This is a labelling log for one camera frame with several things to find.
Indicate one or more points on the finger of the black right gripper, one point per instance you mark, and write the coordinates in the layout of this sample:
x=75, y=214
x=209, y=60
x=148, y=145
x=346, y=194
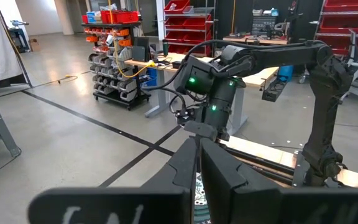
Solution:
x=200, y=129
x=225, y=137

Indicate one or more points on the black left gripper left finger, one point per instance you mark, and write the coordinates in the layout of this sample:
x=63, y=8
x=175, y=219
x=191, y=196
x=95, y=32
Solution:
x=120, y=205

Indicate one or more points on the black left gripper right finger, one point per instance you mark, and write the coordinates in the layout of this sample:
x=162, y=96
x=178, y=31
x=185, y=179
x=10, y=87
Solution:
x=259, y=205

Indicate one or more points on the teal floral mini bowl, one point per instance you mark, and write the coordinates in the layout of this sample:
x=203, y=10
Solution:
x=199, y=205

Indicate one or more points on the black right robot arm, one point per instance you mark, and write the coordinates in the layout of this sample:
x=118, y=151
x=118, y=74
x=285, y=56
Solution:
x=291, y=56

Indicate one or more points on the long wooden desk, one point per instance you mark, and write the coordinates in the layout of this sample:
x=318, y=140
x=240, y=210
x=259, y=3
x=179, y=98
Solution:
x=261, y=77

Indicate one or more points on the blue plastic crate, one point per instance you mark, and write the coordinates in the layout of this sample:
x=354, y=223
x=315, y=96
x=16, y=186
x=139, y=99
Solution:
x=149, y=79

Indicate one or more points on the blue plastic barrel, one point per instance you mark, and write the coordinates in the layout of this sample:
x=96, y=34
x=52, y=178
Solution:
x=285, y=73

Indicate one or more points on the wooden workbench with tools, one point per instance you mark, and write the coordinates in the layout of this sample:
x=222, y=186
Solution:
x=253, y=40

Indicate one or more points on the dark green bottle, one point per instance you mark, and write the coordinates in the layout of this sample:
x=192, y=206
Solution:
x=165, y=47

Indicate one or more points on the black parts-bin cart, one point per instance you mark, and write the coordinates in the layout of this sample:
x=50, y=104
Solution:
x=117, y=77

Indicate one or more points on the red storage bin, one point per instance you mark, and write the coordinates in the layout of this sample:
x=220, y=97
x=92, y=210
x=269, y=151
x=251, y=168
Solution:
x=120, y=17

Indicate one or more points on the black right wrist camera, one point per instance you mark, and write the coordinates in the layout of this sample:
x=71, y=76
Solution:
x=185, y=117

